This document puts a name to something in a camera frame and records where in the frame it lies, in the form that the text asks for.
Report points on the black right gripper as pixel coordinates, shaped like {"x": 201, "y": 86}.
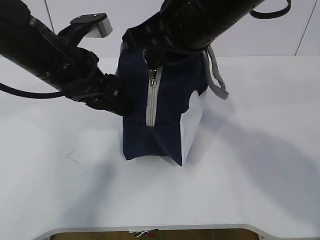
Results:
{"x": 182, "y": 27}

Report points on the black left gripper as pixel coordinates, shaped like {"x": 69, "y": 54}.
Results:
{"x": 97, "y": 90}

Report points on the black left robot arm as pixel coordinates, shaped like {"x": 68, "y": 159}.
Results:
{"x": 57, "y": 59}

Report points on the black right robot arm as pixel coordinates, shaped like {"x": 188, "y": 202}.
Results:
{"x": 245, "y": 7}

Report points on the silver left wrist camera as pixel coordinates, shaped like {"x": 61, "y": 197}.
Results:
{"x": 95, "y": 25}

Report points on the navy blue lunch bag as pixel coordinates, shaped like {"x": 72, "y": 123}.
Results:
{"x": 168, "y": 103}

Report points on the white tape with wires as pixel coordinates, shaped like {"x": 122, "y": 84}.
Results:
{"x": 143, "y": 231}

